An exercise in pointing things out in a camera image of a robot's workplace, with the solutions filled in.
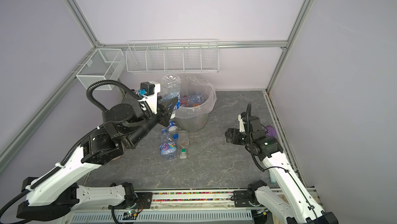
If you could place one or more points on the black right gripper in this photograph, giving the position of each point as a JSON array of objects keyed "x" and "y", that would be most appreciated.
[{"x": 230, "y": 135}]

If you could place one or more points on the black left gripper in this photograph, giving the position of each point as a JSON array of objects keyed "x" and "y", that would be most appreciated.
[{"x": 165, "y": 113}]

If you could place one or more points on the clear bottle blue label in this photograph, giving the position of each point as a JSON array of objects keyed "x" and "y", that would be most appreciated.
[{"x": 170, "y": 88}]

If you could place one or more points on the small bottle dark blue cap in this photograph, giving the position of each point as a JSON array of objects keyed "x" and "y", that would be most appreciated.
[{"x": 173, "y": 129}]

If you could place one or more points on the clear bottle colourful label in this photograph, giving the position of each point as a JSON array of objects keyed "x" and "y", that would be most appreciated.
[{"x": 168, "y": 148}]

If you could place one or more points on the slim clear bottle white cap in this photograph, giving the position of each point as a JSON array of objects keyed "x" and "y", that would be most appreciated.
[{"x": 197, "y": 99}]

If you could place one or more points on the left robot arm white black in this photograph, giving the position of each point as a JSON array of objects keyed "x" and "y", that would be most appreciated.
[{"x": 57, "y": 193}]

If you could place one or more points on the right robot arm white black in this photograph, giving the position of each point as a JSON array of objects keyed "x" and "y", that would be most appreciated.
[{"x": 297, "y": 206}]

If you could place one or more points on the clear plastic bin liner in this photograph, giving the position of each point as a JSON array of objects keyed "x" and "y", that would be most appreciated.
[{"x": 191, "y": 85}]

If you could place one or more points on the grey mesh waste bin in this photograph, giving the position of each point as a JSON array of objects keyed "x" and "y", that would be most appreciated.
[{"x": 193, "y": 124}]

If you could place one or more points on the teal garden trowel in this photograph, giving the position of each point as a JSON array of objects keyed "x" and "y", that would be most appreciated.
[{"x": 272, "y": 178}]

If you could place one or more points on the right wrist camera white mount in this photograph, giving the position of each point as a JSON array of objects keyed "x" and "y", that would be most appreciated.
[{"x": 241, "y": 124}]

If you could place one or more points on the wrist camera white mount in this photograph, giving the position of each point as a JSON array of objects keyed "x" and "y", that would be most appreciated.
[
  {"x": 149, "y": 91},
  {"x": 241, "y": 124}
]

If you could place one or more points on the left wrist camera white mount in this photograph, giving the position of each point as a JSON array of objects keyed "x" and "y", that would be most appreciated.
[{"x": 149, "y": 91}]

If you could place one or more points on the white wire wall shelf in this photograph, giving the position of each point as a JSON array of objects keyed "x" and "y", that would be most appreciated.
[{"x": 184, "y": 55}]

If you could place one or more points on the white mesh wall basket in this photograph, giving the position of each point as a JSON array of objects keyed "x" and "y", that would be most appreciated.
[{"x": 102, "y": 64}]

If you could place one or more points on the black rail with coloured strip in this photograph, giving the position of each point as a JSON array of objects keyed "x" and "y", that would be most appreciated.
[{"x": 192, "y": 197}]

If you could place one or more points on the aluminium frame enclosure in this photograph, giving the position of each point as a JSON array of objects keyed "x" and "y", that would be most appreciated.
[{"x": 43, "y": 45}]

